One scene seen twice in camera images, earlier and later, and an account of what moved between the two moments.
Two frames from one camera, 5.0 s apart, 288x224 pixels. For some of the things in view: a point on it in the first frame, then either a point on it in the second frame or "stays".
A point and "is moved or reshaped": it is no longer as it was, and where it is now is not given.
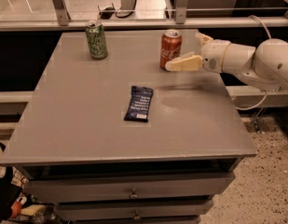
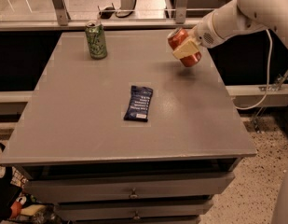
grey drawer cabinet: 74,147 stays
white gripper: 212,56 to 203,34
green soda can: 96,40 stays
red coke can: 171,47 is moved or reshaped
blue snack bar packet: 139,104 stays
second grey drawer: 100,209 stays
